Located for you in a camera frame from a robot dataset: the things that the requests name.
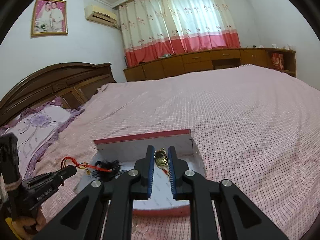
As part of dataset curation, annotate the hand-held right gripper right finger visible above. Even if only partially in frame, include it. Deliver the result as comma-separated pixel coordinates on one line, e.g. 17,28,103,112
168,145,290,240

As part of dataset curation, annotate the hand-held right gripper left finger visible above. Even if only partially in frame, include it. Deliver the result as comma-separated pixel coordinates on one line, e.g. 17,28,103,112
32,145,155,240

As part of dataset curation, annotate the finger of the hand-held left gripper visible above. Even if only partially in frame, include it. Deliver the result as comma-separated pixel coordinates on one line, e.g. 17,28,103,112
53,165,77,185

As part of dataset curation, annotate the red cord charm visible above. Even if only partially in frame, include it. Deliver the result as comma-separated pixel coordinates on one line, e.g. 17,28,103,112
61,157,113,176

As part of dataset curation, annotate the white box with red rim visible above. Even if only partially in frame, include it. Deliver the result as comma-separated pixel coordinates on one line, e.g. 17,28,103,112
76,129,207,217

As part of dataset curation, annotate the gold pendant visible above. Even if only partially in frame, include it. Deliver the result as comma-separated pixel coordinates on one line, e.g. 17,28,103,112
154,148,169,168

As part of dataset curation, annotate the person's left hand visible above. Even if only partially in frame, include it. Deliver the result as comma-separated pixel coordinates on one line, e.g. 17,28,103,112
10,206,46,236

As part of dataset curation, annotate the black tassel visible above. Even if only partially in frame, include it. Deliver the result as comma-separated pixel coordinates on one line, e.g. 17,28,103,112
91,159,123,181

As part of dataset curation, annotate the purple floral pillow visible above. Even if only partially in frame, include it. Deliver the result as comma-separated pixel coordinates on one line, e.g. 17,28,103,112
0,97,86,180

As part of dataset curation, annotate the pink checked bedspread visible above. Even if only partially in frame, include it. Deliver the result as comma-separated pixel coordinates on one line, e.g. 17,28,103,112
24,64,320,240

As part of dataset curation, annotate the dark wooden headboard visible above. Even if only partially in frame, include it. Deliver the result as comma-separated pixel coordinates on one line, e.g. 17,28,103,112
0,62,117,127

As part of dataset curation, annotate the long wooden cabinet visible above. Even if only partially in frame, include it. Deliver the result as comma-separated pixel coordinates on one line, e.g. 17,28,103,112
123,48,297,82

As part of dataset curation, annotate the white and red floral curtain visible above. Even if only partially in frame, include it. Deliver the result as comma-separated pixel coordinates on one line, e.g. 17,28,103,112
118,0,242,68

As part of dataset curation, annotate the red gift box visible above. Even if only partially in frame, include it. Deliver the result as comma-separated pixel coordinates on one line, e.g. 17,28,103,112
271,52,285,71

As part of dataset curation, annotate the gold framed wall photo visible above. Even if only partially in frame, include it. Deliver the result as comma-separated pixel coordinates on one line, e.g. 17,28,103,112
30,0,69,37

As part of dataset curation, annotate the cream wall air conditioner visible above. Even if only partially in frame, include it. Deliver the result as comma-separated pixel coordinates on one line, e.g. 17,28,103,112
84,5,120,28

